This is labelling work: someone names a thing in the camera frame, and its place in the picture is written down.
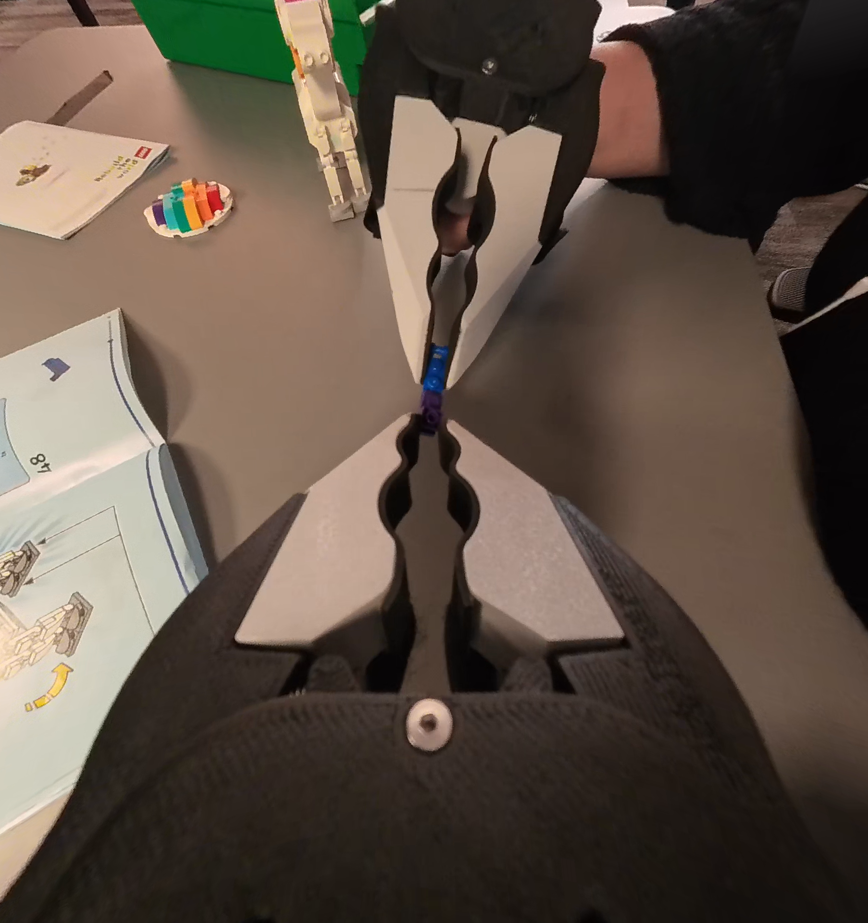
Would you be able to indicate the blue lego piece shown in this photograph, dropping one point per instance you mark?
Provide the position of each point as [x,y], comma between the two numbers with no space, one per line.
[437,368]

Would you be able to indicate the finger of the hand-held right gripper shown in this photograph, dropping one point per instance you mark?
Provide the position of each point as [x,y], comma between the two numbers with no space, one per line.
[409,216]
[517,216]

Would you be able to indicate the small closed instruction booklet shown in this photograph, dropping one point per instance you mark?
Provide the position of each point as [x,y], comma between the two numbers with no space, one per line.
[59,173]

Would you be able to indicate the white lego unicorn figure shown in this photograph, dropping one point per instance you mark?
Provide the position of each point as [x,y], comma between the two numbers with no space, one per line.
[326,108]

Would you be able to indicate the rainbow lego piece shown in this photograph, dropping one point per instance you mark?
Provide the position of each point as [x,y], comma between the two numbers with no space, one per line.
[189,208]

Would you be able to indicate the person's shoe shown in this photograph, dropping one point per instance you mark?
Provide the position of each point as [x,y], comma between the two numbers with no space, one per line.
[791,292]

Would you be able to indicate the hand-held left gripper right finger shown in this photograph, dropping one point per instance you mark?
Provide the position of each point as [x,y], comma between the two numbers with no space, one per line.
[542,570]

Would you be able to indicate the open light blue instruction booklet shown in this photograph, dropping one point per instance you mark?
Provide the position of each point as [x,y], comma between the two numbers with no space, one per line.
[59,548]

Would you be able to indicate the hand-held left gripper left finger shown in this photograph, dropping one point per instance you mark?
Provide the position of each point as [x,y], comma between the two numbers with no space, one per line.
[318,570]

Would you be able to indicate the green plastic box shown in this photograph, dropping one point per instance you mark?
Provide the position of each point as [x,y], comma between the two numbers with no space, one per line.
[210,29]

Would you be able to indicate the person's right forearm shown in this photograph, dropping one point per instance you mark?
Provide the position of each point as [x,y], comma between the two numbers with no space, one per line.
[729,108]

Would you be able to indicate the person's legs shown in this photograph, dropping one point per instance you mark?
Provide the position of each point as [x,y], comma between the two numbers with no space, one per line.
[852,432]

